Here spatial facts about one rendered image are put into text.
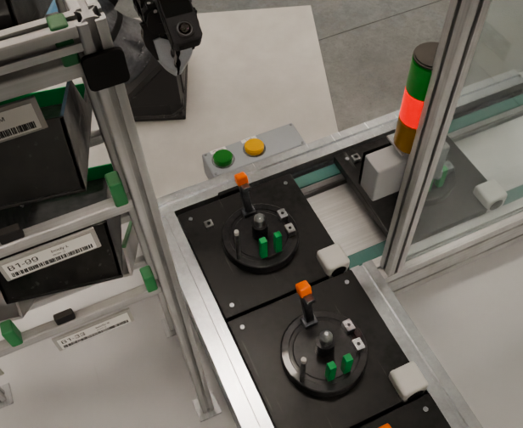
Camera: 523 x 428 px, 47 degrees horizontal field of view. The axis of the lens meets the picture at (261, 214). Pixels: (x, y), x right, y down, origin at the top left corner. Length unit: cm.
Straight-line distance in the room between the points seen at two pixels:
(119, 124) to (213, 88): 107
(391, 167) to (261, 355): 37
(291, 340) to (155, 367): 27
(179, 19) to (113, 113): 44
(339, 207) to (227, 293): 31
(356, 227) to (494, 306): 30
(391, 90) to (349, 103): 21
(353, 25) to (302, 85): 165
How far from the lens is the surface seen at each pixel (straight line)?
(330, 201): 123
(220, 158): 123
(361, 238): 119
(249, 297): 105
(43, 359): 120
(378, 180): 88
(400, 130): 85
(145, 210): 57
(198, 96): 153
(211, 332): 104
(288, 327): 100
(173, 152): 141
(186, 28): 88
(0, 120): 45
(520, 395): 118
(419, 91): 79
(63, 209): 89
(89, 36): 42
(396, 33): 314
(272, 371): 99
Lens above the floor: 190
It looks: 54 degrees down
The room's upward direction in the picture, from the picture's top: 2 degrees counter-clockwise
